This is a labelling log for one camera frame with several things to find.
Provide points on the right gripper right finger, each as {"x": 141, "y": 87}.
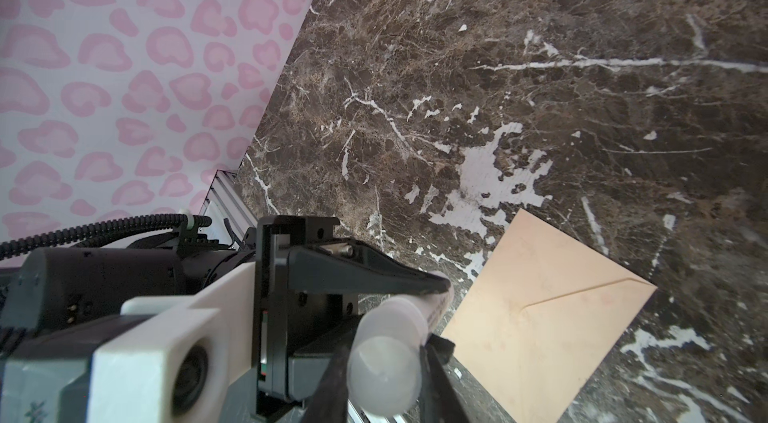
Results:
{"x": 438, "y": 401}

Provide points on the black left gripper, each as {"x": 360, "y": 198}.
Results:
{"x": 308, "y": 284}

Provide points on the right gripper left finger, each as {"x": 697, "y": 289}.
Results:
{"x": 329, "y": 403}

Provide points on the clear glue stick cap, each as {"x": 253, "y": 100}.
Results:
{"x": 384, "y": 373}

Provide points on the peach paper envelope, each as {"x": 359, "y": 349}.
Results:
{"x": 541, "y": 316}

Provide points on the white glue stick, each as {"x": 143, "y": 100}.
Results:
{"x": 433, "y": 307}

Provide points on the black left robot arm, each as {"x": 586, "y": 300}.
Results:
{"x": 78, "y": 275}

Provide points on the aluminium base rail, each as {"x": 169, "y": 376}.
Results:
{"x": 231, "y": 217}

